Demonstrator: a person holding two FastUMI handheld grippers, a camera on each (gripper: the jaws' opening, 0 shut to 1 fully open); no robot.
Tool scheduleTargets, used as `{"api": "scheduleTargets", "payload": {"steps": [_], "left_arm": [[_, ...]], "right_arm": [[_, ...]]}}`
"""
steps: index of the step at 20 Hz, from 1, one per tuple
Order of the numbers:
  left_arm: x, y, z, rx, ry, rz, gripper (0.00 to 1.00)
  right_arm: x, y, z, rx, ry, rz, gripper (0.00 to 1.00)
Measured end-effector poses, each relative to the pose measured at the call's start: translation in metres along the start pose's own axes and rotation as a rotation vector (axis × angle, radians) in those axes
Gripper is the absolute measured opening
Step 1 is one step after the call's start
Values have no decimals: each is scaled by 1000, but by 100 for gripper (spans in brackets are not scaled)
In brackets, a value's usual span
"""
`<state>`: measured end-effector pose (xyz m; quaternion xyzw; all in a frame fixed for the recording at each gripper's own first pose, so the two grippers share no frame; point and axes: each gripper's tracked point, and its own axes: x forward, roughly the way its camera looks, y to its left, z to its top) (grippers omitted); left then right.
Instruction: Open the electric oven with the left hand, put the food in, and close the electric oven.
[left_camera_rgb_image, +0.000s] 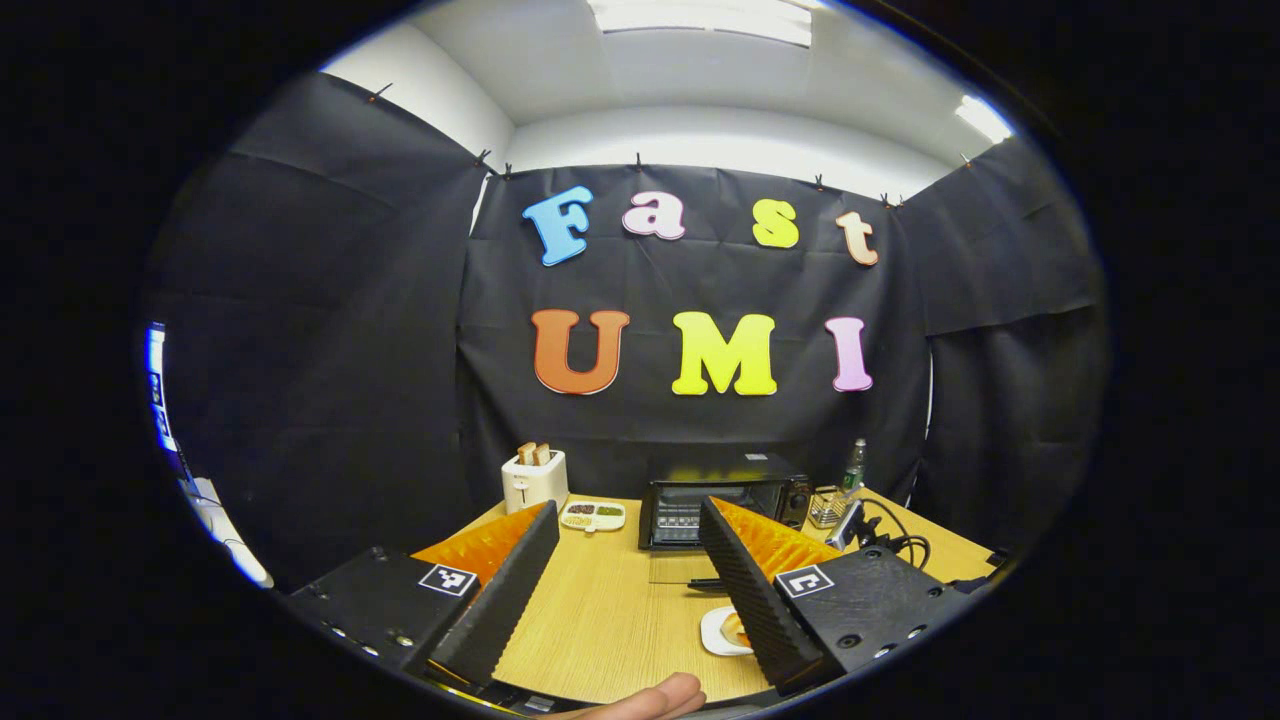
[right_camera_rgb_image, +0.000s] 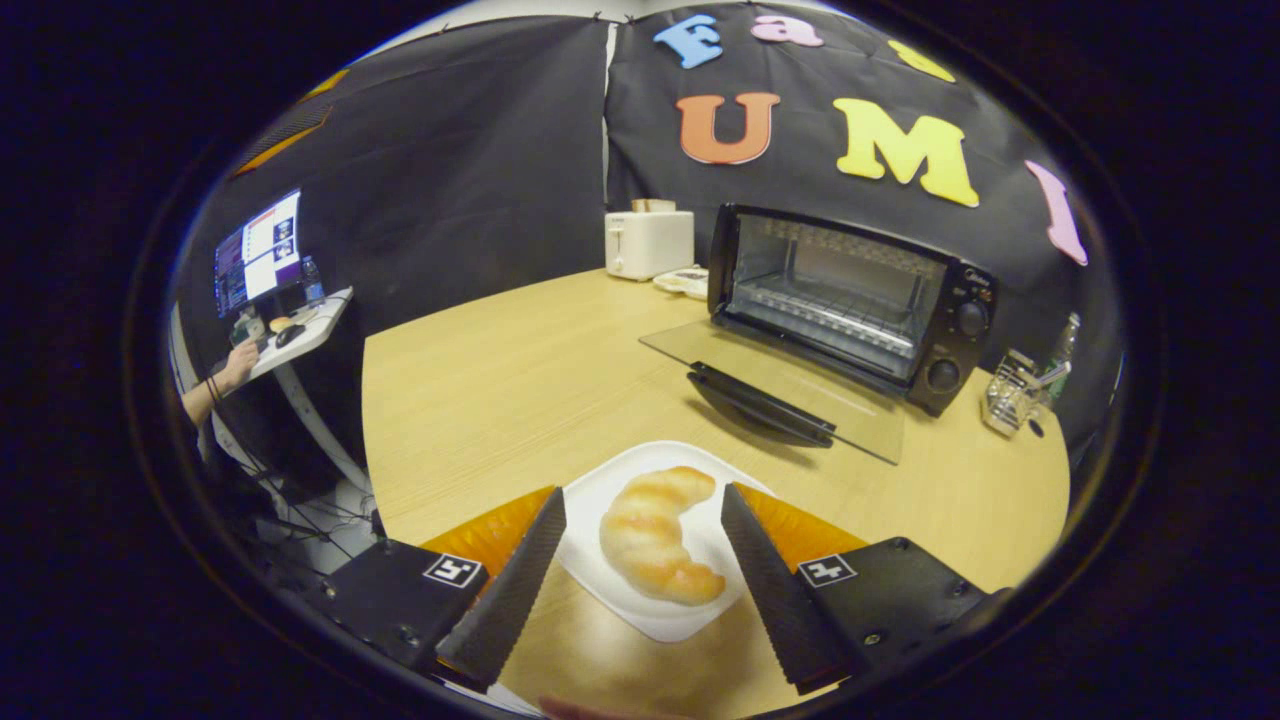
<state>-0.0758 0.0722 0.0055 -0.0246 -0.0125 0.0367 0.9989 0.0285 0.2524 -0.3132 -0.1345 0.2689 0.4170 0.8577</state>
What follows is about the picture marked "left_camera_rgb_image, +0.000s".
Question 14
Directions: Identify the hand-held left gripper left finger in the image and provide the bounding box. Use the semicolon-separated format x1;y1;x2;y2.
285;500;561;691

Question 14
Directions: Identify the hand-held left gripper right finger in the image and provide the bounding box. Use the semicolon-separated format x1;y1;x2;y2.
697;495;976;698

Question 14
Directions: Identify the white plate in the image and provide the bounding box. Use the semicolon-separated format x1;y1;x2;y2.
699;604;757;658

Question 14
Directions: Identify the black electric oven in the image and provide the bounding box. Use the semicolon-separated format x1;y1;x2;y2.
638;452;813;592

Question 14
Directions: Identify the white toaster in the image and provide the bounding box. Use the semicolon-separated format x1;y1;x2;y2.
501;450;570;515

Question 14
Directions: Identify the white divided snack dish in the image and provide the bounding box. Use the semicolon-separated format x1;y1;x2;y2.
559;500;628;534

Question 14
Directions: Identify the black backdrop cloth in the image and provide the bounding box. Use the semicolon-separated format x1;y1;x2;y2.
145;72;1111;591

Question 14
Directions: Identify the small ceiling light panel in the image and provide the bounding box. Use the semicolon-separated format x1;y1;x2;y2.
954;94;1015;145

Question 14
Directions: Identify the large ceiling light panel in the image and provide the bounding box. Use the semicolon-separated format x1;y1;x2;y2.
587;0;814;49

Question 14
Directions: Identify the metal wire basket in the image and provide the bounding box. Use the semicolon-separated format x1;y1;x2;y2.
808;486;851;530

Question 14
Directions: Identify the black cable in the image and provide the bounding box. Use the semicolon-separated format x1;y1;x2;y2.
860;497;934;574

